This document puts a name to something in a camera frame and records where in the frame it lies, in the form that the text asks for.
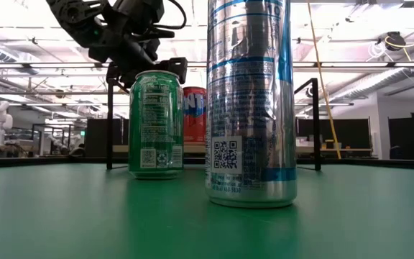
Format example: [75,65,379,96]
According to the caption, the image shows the green table mat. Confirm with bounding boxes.
[0,163,414,259]

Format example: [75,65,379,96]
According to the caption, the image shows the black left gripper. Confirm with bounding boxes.
[91,24,189,90]

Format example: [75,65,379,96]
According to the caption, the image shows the white box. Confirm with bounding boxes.
[295,135,315,147]

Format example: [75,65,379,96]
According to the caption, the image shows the wooden workbench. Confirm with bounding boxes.
[321,146,374,153]

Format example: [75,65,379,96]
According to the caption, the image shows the red soda can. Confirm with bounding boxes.
[183,86,208,144]

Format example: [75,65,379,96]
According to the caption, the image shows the black ceiling-hung device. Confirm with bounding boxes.
[385,31,408,52]

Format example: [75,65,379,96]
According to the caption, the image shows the black cabinet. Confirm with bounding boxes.
[388,112,414,161]

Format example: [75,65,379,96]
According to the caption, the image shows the black partition panel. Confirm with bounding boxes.
[84,117,131,158]
[295,117,372,149]

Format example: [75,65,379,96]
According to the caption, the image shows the green soda can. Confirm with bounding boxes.
[127,70,185,181]

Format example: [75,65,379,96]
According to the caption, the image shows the yellow floor cable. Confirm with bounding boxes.
[306,0,343,160]

